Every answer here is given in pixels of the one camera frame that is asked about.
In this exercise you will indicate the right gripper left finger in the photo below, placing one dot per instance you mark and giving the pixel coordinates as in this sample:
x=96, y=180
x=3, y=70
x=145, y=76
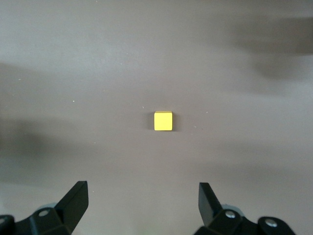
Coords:
x=71, y=205

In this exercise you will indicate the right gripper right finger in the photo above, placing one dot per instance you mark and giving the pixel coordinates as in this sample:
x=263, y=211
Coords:
x=210, y=205

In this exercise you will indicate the yellow wooden block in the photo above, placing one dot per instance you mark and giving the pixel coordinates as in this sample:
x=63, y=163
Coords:
x=163, y=121

